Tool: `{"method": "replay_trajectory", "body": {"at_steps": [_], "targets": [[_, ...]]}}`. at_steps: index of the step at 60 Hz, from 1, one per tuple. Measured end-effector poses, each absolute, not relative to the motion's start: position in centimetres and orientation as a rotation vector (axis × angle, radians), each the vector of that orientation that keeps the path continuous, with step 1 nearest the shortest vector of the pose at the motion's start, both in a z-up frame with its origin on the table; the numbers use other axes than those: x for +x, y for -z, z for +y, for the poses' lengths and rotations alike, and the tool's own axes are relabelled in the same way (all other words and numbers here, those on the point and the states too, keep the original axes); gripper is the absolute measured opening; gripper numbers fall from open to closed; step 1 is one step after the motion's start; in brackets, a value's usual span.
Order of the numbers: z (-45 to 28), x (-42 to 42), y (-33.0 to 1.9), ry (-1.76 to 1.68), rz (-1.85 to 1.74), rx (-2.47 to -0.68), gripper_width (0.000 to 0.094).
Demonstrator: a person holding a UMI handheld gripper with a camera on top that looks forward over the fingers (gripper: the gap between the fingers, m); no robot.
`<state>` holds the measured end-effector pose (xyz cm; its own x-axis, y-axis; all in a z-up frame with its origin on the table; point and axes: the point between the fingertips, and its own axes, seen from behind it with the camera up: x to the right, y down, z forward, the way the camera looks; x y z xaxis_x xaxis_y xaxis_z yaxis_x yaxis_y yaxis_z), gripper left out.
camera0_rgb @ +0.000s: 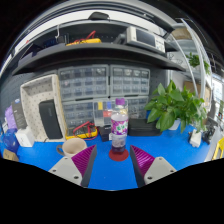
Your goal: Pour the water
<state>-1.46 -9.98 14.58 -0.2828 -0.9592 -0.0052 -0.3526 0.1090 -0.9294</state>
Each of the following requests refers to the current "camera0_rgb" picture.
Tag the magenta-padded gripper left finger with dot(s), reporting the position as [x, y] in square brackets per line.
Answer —
[66, 168]

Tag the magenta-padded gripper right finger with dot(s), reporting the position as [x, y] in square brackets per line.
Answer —
[160, 166]

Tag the purple-capped clear drink bottle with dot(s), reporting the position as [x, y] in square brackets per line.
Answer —
[119, 125]

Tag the beige mug with grey dots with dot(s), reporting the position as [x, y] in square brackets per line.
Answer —
[74, 146]

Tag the yellow multimeter with red leads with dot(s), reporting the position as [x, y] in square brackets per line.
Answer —
[81, 131]

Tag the flat black case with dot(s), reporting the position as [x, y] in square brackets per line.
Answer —
[143, 127]

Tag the flat round red coaster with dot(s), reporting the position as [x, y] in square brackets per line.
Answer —
[115, 157]

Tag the small white box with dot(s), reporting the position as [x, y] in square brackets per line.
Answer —
[25, 137]

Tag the small black box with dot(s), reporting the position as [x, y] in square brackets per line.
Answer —
[105, 133]

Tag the grey small-parts drawer cabinet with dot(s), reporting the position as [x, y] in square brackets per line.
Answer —
[83, 82]
[130, 81]
[77, 113]
[138, 106]

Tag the small cardboard box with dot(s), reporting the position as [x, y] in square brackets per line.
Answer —
[10, 155]

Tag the green leafy potted plant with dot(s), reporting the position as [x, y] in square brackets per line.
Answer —
[170, 106]

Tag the blue bag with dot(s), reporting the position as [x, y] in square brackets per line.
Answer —
[10, 141]

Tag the clear compartment box, coloured parts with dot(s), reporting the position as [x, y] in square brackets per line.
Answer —
[101, 113]

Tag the dark upright box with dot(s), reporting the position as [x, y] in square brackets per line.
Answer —
[19, 114]

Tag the purple package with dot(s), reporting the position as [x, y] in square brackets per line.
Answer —
[9, 118]

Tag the white pegboard stand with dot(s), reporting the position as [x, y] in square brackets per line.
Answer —
[33, 93]

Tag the white metal rack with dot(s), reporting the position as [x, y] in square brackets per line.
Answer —
[195, 60]

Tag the dark bench shelf unit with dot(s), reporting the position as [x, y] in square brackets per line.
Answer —
[100, 53]

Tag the yellow frame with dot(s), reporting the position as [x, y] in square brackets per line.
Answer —
[218, 150]

